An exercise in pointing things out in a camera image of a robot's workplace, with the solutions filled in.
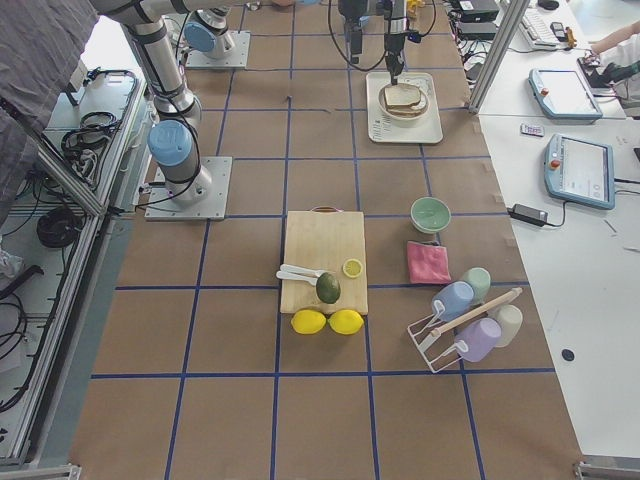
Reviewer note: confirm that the black power adapter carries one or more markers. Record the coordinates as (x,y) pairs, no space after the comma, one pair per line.
(528,215)

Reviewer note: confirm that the blue cup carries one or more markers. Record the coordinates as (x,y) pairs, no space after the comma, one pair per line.
(452,301)

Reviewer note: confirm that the right yellow lemon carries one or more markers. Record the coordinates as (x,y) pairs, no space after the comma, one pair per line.
(346,322)

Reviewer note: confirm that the wooden cutting board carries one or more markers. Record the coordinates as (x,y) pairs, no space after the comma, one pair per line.
(324,241)

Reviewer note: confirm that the bread slice on plate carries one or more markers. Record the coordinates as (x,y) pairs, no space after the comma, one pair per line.
(409,109)

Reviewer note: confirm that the purple cup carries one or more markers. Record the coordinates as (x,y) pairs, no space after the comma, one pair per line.
(478,339)

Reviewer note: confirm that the green cup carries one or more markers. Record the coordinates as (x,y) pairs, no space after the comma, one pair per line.
(480,281)

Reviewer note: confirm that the white wire cup rack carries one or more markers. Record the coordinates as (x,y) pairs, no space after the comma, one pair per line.
(436,350)

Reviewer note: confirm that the beige cup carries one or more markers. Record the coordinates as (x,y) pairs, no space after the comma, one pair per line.
(509,318)

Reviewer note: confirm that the left yellow lemon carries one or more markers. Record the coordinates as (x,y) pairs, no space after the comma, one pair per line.
(308,322)

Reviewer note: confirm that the far teach pendant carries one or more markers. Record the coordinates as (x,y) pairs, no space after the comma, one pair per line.
(563,96)

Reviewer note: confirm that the green avocado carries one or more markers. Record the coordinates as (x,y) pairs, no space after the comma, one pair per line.
(328,289)

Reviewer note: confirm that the aluminium frame post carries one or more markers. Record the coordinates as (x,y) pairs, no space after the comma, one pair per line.
(506,31)

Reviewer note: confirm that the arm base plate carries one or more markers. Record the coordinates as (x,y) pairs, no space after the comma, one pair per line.
(229,51)
(206,198)

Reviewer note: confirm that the near teach pendant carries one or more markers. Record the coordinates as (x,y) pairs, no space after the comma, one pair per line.
(580,171)

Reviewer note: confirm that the yellow cup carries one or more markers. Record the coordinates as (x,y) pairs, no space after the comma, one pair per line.
(412,7)

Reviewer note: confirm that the white plastic spoon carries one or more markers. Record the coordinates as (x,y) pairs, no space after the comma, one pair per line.
(285,275)

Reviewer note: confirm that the cream bear tray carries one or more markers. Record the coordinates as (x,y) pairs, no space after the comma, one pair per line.
(383,128)

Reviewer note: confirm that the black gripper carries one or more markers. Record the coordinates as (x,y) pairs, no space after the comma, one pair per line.
(395,44)
(352,28)

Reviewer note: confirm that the green bowl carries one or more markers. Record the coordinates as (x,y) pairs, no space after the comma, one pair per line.
(429,215)

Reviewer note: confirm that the white bread slice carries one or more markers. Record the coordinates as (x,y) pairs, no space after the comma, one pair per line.
(401,94)

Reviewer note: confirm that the pink cloth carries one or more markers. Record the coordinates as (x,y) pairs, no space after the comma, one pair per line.
(427,264)

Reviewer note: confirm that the teach pendant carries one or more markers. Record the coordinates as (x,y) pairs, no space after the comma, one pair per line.
(580,171)
(563,96)

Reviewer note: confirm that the cream round plate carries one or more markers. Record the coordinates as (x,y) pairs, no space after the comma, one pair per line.
(384,107)

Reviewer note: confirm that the lemon slice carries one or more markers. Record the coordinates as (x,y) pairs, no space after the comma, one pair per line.
(352,268)

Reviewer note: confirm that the yellow lemon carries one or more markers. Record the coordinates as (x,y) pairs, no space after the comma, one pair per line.
(346,322)
(308,322)

